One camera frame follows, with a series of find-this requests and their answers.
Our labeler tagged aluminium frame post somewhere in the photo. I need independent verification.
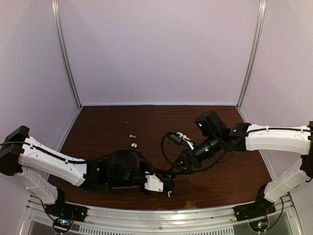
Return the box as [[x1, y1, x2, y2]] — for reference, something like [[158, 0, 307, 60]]
[[236, 0, 267, 110], [50, 0, 83, 110]]

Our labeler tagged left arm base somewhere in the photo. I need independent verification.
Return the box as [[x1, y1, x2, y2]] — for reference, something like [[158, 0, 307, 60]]
[[44, 203, 88, 235]]

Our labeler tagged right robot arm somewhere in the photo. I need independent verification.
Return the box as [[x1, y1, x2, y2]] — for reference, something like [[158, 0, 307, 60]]
[[169, 111, 313, 216]]

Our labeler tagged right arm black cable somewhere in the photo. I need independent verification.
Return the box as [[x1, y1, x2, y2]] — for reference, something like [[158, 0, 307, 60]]
[[160, 131, 233, 174]]

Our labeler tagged left aluminium frame post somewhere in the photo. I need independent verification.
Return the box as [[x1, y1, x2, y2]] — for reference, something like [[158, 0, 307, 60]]
[[50, 0, 83, 110]]

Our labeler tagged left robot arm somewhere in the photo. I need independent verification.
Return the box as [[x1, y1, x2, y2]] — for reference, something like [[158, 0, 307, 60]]
[[0, 125, 174, 217]]

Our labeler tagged right aluminium frame post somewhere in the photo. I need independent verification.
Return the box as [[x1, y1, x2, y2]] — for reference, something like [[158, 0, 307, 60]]
[[236, 0, 267, 110]]

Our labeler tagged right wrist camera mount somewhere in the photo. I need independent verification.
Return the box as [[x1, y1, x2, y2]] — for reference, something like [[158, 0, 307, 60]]
[[168, 132, 195, 150]]

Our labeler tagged front aluminium rail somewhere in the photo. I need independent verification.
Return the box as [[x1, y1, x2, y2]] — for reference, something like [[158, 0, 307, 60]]
[[17, 199, 303, 235]]

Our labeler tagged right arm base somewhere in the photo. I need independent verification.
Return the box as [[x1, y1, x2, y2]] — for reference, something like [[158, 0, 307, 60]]
[[234, 203, 276, 233]]

